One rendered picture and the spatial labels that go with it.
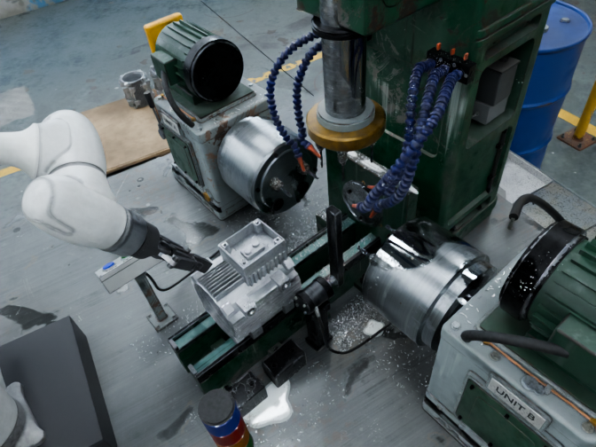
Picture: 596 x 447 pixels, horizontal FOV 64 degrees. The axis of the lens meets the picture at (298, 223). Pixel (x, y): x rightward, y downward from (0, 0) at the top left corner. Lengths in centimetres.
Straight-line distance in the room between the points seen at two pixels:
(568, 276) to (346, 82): 54
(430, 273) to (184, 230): 93
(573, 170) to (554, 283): 244
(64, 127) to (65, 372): 64
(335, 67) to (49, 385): 99
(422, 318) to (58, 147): 76
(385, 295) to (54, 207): 67
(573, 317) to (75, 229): 79
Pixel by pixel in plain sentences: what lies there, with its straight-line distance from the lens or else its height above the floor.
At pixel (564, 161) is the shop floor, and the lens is 328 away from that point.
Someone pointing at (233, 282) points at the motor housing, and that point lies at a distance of 110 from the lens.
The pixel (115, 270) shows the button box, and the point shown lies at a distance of 125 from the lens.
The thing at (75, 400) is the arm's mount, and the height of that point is 91.
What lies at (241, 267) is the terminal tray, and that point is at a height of 114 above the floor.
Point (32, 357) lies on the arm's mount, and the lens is 142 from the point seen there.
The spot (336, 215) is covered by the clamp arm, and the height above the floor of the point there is 125.
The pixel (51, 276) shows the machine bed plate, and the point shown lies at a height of 80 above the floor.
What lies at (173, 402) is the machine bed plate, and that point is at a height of 80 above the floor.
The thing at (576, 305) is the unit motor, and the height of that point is 132.
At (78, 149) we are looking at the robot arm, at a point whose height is 146.
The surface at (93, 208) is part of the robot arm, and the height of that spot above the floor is 143.
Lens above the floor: 196
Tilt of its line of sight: 46 degrees down
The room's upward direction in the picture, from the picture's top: 8 degrees counter-clockwise
